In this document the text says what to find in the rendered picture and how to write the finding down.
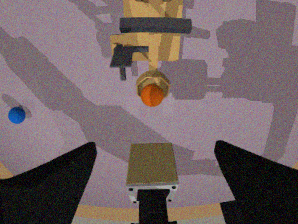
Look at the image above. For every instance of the blue ball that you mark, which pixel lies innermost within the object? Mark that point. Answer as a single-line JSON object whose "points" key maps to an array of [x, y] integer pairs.
{"points": [[16, 115]]}

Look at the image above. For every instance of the orange ball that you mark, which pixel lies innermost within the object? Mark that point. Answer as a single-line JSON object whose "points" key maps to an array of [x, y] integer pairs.
{"points": [[151, 95]]}

